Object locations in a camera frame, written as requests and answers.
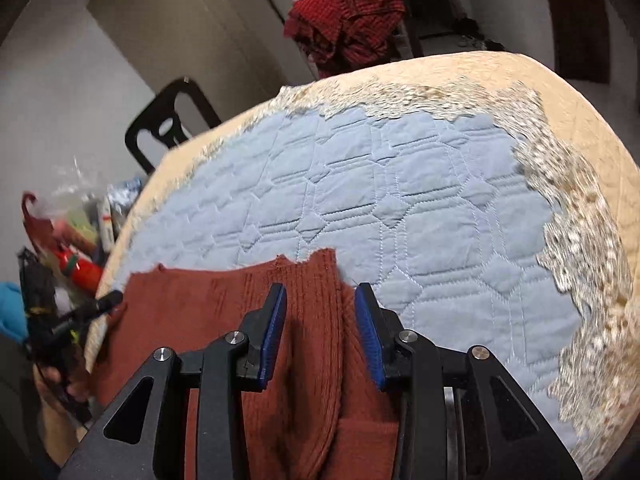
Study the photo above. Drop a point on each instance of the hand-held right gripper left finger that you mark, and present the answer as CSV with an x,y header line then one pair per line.
x,y
272,340

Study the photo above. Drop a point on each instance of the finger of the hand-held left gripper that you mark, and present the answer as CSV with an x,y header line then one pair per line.
x,y
100,304

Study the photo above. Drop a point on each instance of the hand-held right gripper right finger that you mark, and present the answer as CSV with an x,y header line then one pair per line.
x,y
367,335

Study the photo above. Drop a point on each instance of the rust-red knit sweater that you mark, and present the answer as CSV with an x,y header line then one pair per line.
x,y
310,360

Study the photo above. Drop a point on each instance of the person's left hand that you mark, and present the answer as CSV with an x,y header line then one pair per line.
x,y
79,389

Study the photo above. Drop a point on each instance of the blue box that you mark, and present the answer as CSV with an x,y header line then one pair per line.
x,y
10,310

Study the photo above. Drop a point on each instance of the red reindeer bottle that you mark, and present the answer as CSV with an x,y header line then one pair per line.
x,y
85,272

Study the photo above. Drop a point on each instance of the red gift bag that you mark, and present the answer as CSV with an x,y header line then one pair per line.
x,y
40,230

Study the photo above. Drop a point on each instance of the clear plastic bag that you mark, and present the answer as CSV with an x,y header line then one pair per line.
x,y
75,185

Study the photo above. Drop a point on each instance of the black wooden chair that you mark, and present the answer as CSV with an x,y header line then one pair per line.
x,y
145,135

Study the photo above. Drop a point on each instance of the beige tall cabinet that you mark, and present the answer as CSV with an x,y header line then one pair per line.
x,y
200,20

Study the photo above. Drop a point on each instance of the blue quilted table cover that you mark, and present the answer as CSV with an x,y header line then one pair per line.
x,y
575,100

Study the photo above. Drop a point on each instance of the red plaid cloth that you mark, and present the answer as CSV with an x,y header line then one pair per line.
x,y
350,15

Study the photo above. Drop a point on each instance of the dark glass door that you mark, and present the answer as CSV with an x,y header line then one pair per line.
x,y
435,0

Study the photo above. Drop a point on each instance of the dark brown door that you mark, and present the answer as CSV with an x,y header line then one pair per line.
x,y
575,20

